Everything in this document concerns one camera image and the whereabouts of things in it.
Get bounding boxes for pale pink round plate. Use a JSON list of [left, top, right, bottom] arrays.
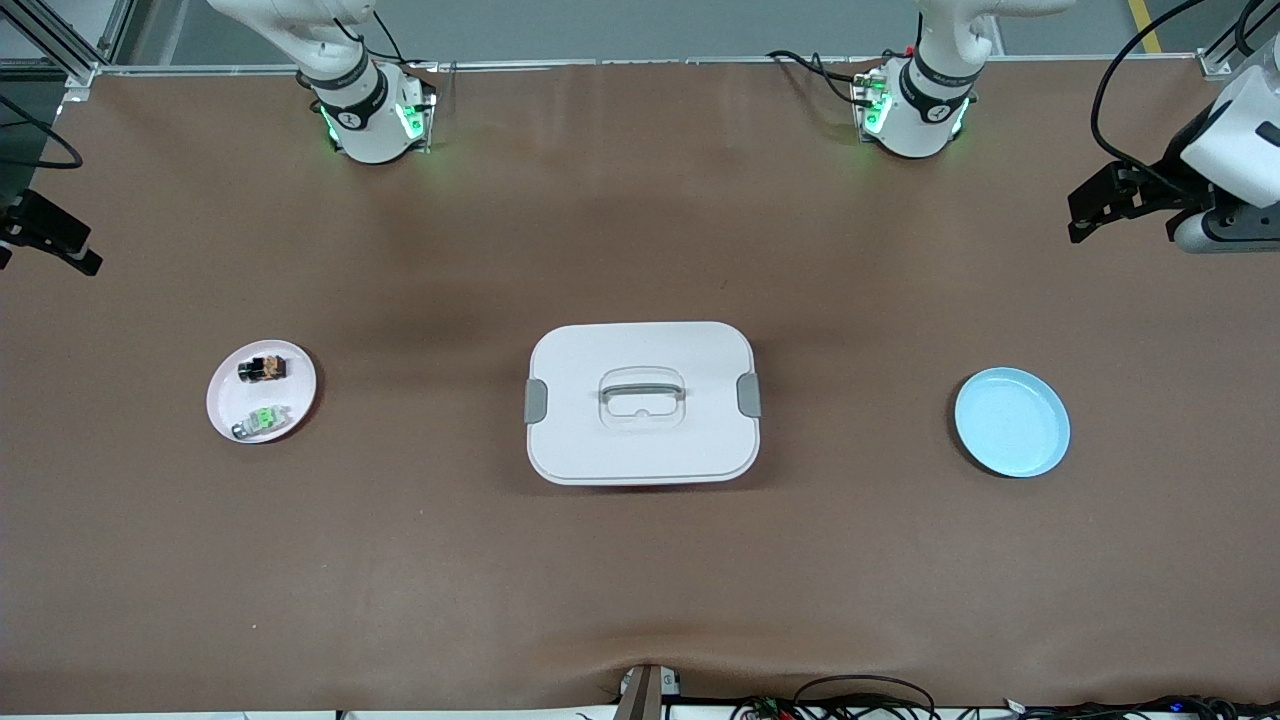
[[206, 340, 319, 445]]

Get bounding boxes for light blue round plate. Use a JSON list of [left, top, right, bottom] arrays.
[[953, 367, 1072, 479]]

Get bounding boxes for brown table mat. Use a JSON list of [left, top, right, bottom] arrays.
[[0, 55, 1280, 713]]

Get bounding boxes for white lidded storage box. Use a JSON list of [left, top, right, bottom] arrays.
[[524, 321, 762, 488]]

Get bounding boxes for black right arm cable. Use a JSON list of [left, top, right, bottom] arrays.
[[0, 94, 85, 171]]

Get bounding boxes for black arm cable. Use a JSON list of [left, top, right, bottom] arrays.
[[0, 94, 85, 171], [1089, 0, 1211, 196]]

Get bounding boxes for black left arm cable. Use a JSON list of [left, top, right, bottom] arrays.
[[1089, 0, 1211, 196]]

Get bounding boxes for aluminium frame corner post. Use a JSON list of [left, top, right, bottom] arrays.
[[1198, 0, 1280, 79]]

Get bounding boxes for green and white switch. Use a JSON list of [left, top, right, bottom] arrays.
[[231, 404, 293, 441]]

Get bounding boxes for black left base cables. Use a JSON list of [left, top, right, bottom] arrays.
[[766, 48, 881, 106]]

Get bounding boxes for black right base cable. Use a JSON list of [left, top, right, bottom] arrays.
[[335, 10, 406, 67]]

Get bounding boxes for grey box lid handle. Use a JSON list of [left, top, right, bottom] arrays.
[[598, 383, 688, 413]]

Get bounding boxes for black tangled floor cables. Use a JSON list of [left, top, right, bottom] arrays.
[[1000, 694, 1280, 720]]

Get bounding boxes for aluminium table edge rail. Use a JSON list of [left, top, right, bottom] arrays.
[[95, 55, 921, 77]]

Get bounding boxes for black looped floor cable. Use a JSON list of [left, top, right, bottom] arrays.
[[730, 674, 941, 720]]

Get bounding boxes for metal clamp bracket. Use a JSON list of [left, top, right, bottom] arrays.
[[615, 663, 681, 720]]

